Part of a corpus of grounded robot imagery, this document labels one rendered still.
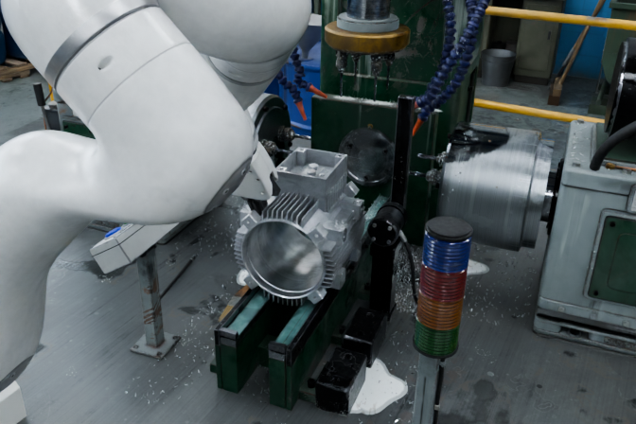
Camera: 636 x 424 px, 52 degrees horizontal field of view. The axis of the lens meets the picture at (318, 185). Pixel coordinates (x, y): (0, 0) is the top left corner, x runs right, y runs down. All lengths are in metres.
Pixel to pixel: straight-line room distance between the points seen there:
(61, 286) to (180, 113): 1.11
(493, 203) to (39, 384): 0.89
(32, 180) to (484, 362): 0.95
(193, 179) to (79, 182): 0.10
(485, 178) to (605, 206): 0.21
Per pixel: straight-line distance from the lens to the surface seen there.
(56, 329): 1.41
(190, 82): 0.47
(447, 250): 0.83
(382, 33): 1.35
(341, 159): 1.21
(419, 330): 0.92
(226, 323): 1.15
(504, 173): 1.28
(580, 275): 1.33
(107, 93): 0.47
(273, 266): 1.23
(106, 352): 1.33
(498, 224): 1.31
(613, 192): 1.25
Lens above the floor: 1.62
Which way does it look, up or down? 25 degrees down
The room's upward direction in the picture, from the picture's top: 1 degrees clockwise
